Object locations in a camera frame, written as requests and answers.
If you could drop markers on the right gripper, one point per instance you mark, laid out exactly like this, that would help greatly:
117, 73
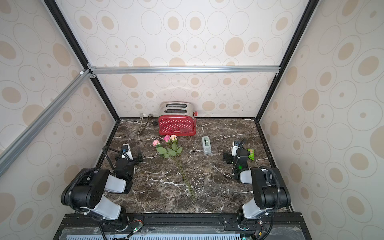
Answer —
237, 155

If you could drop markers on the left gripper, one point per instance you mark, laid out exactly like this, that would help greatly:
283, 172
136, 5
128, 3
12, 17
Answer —
137, 161

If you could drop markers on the white tape dispenser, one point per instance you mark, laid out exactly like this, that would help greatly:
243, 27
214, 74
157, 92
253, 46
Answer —
206, 144

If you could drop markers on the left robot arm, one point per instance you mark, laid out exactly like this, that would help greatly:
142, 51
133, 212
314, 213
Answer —
85, 193

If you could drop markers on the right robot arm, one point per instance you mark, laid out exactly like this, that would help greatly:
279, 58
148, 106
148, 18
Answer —
270, 192

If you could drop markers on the green snack packet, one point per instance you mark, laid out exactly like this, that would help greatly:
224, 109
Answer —
251, 155

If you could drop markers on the red polka dot toaster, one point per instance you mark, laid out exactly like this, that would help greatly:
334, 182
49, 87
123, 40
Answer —
177, 118

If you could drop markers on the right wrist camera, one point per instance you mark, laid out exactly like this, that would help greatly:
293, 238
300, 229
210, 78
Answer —
235, 147

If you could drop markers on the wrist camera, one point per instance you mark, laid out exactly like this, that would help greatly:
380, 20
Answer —
126, 152
235, 147

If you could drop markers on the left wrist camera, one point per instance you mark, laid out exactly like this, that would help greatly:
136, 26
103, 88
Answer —
126, 152

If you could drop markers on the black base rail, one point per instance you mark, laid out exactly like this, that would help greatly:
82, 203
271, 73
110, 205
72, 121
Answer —
219, 226

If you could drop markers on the horizontal aluminium rail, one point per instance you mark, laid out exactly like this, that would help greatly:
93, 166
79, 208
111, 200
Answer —
185, 70

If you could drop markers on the diagonal aluminium rail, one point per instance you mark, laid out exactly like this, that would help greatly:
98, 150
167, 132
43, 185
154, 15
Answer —
25, 138

